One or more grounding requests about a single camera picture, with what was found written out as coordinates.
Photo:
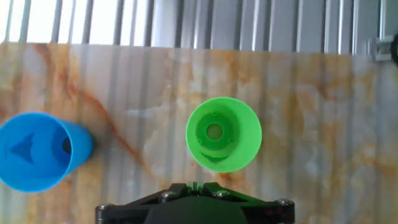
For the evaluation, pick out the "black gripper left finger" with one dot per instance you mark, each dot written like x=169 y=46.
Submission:
x=124 y=213

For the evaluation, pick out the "metal pole stand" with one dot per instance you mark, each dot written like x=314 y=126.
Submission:
x=381 y=49

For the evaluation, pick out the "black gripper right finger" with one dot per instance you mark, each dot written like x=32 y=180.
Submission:
x=270 y=213

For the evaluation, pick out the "green plastic cup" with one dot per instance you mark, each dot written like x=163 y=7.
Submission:
x=245 y=133

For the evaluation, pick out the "blue plastic cup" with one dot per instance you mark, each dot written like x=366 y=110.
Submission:
x=37 y=168

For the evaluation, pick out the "marble pattern mat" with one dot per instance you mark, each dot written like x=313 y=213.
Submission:
x=311 y=124

